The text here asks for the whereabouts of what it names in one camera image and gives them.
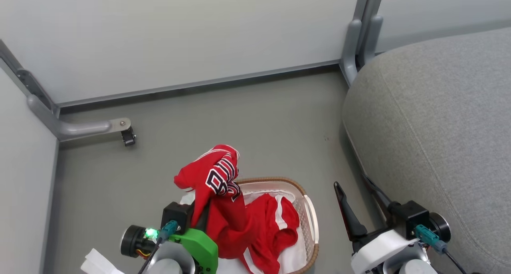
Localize grey fabric sofa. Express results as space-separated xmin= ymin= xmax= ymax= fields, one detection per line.
xmin=342 ymin=27 xmax=511 ymax=274

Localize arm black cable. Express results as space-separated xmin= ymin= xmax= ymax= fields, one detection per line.
xmin=137 ymin=221 xmax=179 ymax=274
xmin=414 ymin=225 xmax=468 ymax=274

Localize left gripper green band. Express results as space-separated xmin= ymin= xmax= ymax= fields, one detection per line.
xmin=169 ymin=205 xmax=219 ymax=274

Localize red shorts with white stripes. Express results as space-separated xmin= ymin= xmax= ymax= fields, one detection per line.
xmin=239 ymin=193 xmax=300 ymax=274

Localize red hooded sweatshirt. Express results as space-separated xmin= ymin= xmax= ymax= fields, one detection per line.
xmin=174 ymin=144 xmax=251 ymax=259

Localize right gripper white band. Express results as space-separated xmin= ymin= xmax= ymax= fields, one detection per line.
xmin=334 ymin=174 xmax=420 ymax=274

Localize grey metal partition foot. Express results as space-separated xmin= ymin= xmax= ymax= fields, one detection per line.
xmin=26 ymin=94 xmax=132 ymax=142

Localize white laundry basket, wicker rim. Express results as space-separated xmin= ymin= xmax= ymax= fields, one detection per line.
xmin=180 ymin=177 xmax=320 ymax=274

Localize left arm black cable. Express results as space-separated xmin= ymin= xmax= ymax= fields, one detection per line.
xmin=137 ymin=221 xmax=179 ymax=274

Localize white cloth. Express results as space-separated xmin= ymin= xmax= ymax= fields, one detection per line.
xmin=180 ymin=188 xmax=309 ymax=274

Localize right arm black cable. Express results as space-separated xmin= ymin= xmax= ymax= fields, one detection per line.
xmin=414 ymin=225 xmax=468 ymax=274

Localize black caster wheel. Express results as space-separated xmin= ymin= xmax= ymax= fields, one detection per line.
xmin=121 ymin=127 xmax=137 ymax=147

